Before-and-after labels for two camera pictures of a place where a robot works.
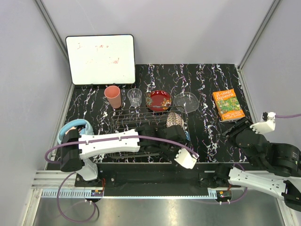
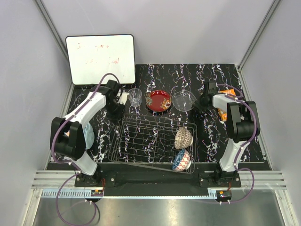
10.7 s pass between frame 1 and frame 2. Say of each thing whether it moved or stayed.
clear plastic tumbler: stayed
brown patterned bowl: moved
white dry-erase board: stayed
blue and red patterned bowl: moved
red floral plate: stayed
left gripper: moved
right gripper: moved
